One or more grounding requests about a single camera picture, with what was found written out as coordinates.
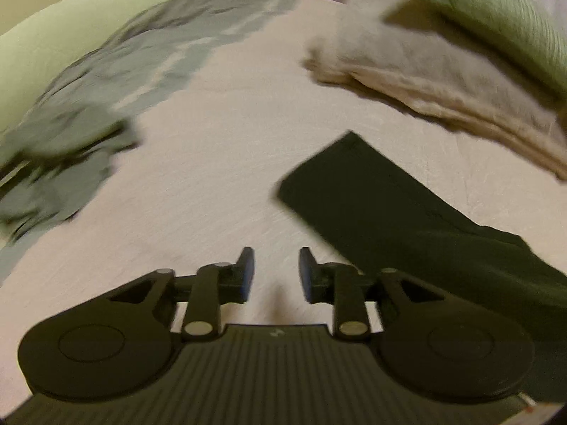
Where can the black pants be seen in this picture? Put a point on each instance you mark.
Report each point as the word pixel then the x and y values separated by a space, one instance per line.
pixel 398 230

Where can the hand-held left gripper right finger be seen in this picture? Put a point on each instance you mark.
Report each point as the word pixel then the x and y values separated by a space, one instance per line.
pixel 305 274

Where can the light green pillow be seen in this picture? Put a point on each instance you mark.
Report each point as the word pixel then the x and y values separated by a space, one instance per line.
pixel 48 40

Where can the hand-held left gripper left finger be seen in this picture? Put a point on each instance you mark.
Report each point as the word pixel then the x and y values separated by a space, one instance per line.
pixel 248 274

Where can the grey-green blanket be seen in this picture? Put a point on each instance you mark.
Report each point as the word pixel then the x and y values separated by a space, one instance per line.
pixel 110 110

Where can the green striped pillow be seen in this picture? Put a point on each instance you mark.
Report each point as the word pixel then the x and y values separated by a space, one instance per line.
pixel 500 13

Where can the beige folded blanket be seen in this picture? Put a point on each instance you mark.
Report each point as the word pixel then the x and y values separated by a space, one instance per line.
pixel 425 75

